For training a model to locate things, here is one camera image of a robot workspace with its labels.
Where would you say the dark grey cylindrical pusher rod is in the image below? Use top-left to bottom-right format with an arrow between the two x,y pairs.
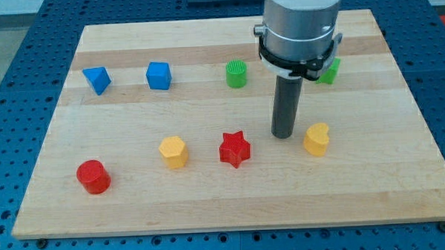
271,76 -> 303,139

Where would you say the yellow heart block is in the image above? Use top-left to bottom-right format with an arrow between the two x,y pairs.
303,122 -> 330,157

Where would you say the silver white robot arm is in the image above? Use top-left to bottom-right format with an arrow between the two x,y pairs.
253,0 -> 343,139

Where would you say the green star block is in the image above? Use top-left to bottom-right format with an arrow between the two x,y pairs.
315,58 -> 341,85

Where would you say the green cylinder block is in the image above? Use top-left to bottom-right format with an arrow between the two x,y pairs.
225,60 -> 247,88

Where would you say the red star block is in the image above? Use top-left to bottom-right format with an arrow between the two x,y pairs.
219,131 -> 251,168

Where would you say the yellow hexagon block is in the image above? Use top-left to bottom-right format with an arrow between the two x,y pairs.
158,136 -> 188,169

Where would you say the light wooden board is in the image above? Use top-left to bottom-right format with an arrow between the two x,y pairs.
12,10 -> 445,240

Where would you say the blue cube block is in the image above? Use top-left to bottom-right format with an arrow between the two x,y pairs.
146,62 -> 172,90

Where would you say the blue triangular prism block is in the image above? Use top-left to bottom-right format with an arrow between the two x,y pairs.
82,67 -> 112,96

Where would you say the red cylinder block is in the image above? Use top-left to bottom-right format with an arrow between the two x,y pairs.
76,159 -> 111,194

